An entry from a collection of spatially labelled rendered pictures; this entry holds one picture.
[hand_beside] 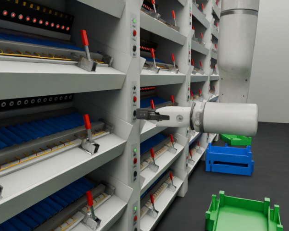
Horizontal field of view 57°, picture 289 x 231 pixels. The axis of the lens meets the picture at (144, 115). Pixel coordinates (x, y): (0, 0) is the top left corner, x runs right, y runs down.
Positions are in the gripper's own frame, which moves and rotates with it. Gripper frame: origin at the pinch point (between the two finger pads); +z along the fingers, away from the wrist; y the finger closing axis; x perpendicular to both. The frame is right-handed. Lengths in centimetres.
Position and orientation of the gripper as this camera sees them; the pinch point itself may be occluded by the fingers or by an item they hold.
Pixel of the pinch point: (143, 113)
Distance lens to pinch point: 79.9
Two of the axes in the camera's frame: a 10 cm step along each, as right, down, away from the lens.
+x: 0.0, -9.9, -1.5
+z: -9.2, -0.6, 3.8
